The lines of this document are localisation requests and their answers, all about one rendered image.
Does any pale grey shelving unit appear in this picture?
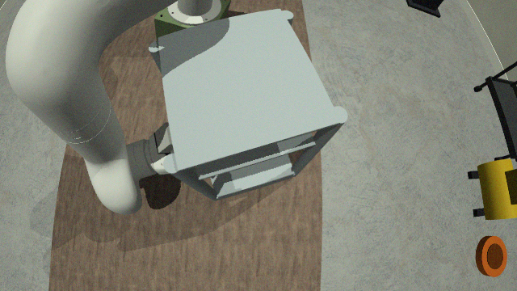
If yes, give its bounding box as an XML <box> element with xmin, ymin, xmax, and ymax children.
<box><xmin>149</xmin><ymin>9</ymin><xmax>348</xmax><ymax>201</ymax></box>

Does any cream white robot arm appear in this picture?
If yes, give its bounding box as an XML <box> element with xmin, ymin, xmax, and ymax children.
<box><xmin>6</xmin><ymin>0</ymin><xmax>221</xmax><ymax>215</ymax></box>

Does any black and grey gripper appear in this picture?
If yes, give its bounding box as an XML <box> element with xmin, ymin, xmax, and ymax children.
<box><xmin>146</xmin><ymin>134</ymin><xmax>170</xmax><ymax>175</ymax></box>

